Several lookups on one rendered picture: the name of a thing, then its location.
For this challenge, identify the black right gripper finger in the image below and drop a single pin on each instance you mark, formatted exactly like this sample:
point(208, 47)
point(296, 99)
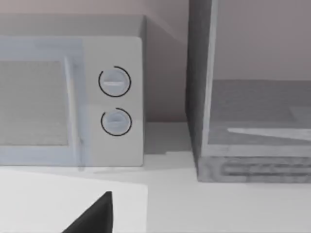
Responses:
point(99, 216)

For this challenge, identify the pale microwave oven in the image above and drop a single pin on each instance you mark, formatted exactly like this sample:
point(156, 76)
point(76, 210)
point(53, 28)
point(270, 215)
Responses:
point(111, 150)

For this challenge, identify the small microwave knob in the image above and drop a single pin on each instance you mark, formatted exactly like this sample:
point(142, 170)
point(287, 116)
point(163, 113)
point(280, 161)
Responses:
point(116, 121)

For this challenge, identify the large microwave knob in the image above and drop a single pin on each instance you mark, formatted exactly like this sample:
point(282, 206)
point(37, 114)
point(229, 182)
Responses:
point(114, 81)

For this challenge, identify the grey cabinet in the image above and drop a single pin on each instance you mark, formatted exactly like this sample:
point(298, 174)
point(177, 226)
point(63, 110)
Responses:
point(255, 145)

